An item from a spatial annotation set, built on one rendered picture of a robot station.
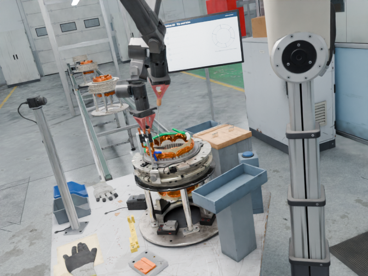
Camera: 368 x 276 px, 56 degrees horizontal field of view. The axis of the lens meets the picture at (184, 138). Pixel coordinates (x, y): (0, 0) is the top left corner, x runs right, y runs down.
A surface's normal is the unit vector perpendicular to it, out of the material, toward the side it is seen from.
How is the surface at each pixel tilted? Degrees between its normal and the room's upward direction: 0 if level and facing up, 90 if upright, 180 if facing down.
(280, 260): 0
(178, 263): 0
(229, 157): 90
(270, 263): 0
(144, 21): 111
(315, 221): 90
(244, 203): 90
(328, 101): 90
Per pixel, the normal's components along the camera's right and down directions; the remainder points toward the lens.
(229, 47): -0.14, 0.25
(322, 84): 0.32, 0.28
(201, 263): -0.16, -0.93
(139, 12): -0.13, 0.80
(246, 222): 0.62, 0.17
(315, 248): -0.29, 0.37
